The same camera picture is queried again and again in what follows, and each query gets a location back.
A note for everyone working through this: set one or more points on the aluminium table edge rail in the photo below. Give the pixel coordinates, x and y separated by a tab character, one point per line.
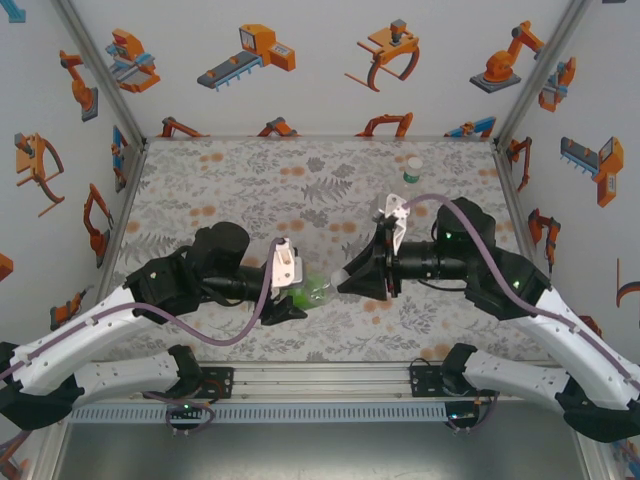
320	138

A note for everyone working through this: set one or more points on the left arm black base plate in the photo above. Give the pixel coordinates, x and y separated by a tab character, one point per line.
222	382

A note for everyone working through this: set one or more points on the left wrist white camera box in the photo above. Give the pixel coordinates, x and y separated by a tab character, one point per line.
287	265

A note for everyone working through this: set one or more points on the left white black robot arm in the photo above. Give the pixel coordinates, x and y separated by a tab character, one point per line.
75	340

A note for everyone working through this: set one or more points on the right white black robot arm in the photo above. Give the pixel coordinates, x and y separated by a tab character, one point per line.
575	345

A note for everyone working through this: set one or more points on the clear bottle dark green label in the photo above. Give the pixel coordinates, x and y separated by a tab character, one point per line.
412	177

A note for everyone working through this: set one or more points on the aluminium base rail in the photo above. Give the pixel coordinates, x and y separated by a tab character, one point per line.
320	382

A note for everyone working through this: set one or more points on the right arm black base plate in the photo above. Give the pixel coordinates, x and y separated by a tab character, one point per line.
425	380

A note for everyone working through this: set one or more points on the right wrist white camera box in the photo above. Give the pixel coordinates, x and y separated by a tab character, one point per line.
395	215

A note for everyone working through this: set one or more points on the aluminium frame leg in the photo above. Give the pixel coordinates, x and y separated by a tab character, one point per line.
47	450
597	460

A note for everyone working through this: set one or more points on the light green label bottle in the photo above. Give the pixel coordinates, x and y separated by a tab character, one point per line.
312	292

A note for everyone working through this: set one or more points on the small control board green LED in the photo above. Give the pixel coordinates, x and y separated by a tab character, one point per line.
186	407
461	416

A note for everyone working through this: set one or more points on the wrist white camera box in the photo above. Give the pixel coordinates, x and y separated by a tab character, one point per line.
395	215
287	265

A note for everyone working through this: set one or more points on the aluminium side rail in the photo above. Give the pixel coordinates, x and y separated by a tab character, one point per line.
131	175
507	190

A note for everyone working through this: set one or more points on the aluminium frame post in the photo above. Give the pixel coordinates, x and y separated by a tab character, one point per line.
545	75
100	75

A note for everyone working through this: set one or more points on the floral patterned table cover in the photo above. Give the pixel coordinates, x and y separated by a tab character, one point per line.
300	200

